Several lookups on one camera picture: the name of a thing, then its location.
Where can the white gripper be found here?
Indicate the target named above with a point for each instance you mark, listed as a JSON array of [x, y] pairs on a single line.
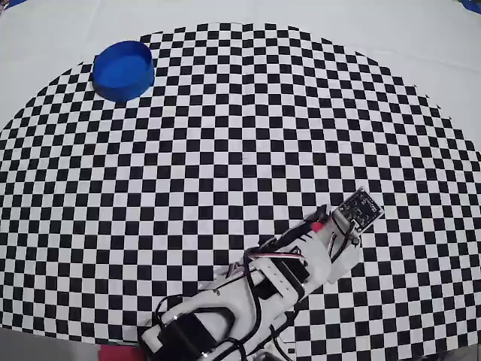
[[345, 262]]

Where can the pink faceted ball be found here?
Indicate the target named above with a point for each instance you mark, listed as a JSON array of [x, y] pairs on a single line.
[[317, 226]]

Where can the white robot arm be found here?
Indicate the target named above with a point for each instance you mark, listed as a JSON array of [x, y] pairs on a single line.
[[317, 263]]

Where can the blue round box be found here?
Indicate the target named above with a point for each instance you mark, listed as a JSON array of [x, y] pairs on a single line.
[[124, 75]]

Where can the checkered paper mat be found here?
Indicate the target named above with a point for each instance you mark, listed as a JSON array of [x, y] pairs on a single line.
[[225, 150]]

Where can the red block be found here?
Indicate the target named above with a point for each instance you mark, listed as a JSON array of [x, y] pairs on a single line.
[[120, 354]]

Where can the camera circuit board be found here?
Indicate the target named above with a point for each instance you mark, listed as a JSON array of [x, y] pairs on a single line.
[[360, 208]]

